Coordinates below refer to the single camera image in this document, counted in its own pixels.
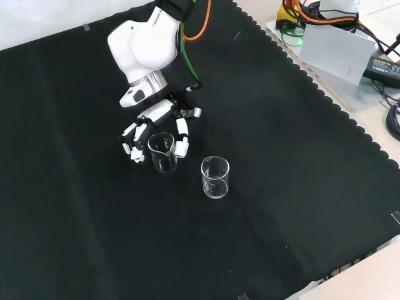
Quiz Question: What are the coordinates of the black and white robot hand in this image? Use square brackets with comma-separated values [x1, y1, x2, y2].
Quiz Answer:
[119, 92, 203, 164]

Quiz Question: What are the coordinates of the small clear glass beaker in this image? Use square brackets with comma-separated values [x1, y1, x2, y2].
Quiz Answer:
[147, 131, 178, 173]

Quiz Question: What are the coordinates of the large clear glass beaker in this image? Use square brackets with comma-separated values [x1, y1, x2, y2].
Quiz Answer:
[200, 155, 231, 200]

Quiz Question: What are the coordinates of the black bench cloth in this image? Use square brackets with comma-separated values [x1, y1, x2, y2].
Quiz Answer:
[0, 0, 400, 300]

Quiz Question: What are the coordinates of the yellow stop button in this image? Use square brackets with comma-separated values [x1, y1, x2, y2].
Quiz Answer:
[276, 0, 303, 29]

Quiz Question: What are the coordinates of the pale board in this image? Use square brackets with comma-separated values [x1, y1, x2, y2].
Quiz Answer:
[299, 23, 377, 86]

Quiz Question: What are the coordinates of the black power adapter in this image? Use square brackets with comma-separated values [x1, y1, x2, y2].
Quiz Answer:
[362, 53, 400, 89]

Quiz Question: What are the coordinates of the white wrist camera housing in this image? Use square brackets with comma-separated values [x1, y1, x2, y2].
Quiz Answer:
[119, 83, 154, 109]

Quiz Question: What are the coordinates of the green cable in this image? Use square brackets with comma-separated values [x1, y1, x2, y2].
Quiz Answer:
[178, 21, 201, 92]

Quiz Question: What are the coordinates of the grey metal base plate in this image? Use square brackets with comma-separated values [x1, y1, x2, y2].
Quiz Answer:
[265, 17, 400, 112]

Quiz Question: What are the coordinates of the black cable bundle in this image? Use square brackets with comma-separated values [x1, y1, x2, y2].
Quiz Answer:
[386, 105, 400, 141]

